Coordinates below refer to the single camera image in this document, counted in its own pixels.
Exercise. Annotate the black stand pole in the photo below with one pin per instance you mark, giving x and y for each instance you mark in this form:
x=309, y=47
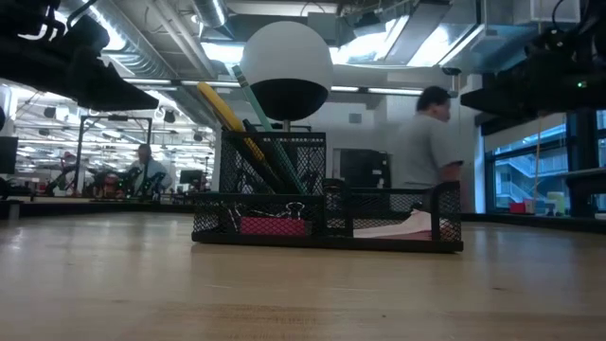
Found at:
x=582, y=142

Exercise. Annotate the white globe table lamp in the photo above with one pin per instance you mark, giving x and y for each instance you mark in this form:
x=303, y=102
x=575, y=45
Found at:
x=286, y=52

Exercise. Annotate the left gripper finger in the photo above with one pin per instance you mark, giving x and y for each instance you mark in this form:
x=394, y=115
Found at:
x=113, y=92

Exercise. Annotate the red and black robot station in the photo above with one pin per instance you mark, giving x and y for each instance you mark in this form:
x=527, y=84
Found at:
x=106, y=182

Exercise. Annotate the teal pencil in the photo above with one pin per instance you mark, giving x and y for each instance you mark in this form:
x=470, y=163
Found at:
x=251, y=97

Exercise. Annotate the seated person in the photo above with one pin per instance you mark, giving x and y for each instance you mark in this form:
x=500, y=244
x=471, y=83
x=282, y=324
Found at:
x=149, y=168

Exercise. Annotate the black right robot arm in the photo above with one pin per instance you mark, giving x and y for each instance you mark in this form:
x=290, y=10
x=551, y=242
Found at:
x=594, y=14

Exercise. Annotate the walking person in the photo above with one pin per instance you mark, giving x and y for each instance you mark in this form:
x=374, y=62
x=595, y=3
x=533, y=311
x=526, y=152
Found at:
x=426, y=147

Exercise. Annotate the black equipment cabinet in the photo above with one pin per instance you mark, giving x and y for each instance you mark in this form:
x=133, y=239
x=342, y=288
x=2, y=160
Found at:
x=362, y=168

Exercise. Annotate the pink eraser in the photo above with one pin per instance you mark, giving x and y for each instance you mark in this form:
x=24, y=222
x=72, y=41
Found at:
x=272, y=226

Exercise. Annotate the ceiling security camera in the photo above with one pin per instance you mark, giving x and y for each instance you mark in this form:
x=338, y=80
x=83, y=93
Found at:
x=451, y=71

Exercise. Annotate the pink sticky note pad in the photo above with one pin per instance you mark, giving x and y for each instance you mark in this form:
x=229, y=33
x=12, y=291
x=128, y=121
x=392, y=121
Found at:
x=402, y=229

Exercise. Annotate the black gantry frame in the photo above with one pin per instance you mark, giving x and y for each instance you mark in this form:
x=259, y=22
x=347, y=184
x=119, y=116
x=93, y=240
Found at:
x=79, y=151

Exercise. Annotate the small background monitor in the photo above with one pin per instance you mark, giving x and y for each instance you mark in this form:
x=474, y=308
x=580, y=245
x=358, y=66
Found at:
x=191, y=179

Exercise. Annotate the dark background screen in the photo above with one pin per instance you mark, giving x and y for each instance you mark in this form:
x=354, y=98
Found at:
x=7, y=155

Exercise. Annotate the black mesh desk organizer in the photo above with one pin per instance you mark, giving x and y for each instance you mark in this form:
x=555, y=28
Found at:
x=331, y=237

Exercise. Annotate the pale green container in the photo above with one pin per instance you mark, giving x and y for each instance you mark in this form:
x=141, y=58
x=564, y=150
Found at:
x=557, y=203

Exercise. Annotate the black pen with logo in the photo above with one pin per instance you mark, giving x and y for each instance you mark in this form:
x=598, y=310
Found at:
x=250, y=127

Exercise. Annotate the black binder clip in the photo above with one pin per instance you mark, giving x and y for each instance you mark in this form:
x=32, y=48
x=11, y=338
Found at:
x=233, y=215
x=294, y=208

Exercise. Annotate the red storage box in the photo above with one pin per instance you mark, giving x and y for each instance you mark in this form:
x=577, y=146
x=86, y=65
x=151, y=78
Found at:
x=518, y=208

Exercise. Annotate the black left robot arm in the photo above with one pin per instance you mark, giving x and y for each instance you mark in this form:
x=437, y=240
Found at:
x=23, y=16

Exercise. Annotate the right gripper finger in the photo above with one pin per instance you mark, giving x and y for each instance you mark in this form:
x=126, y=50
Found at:
x=480, y=99

